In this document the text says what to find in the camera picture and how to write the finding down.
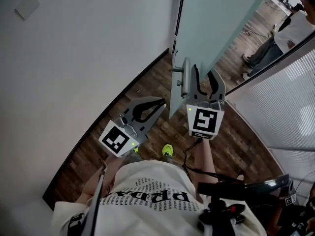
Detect person's left forearm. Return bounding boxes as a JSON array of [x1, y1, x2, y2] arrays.
[[78, 153, 125, 204]]

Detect silver metal door handle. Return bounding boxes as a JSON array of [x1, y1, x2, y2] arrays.
[[171, 50, 191, 98]]

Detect white printed t-shirt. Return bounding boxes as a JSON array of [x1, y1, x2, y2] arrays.
[[50, 160, 268, 236]]

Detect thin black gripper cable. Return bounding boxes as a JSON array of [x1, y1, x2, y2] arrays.
[[182, 138, 244, 182]]

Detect black buckle strap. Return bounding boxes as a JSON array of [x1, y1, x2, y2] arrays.
[[67, 212, 86, 236]]

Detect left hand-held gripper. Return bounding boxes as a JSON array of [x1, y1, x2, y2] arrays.
[[98, 97, 167, 158]]

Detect black baseboard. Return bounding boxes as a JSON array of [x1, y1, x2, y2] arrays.
[[42, 48, 170, 211]]

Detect white wall plate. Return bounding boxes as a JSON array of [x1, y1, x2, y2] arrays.
[[14, 0, 41, 21]]

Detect white floor cable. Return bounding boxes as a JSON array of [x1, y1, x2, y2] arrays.
[[242, 29, 274, 38]]

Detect person's right forearm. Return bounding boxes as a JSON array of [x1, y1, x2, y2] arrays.
[[194, 138, 219, 182]]

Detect grey shoulder strap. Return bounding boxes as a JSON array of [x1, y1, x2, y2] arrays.
[[85, 165, 108, 236]]

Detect frosted glass door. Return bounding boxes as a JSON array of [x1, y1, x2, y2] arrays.
[[169, 0, 273, 119]]

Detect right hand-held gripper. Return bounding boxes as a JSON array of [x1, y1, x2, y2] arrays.
[[186, 64, 226, 140]]

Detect white window blinds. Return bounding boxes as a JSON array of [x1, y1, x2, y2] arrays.
[[226, 49, 315, 150]]

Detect black chest mount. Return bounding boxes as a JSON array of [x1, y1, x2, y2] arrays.
[[198, 197, 247, 233]]

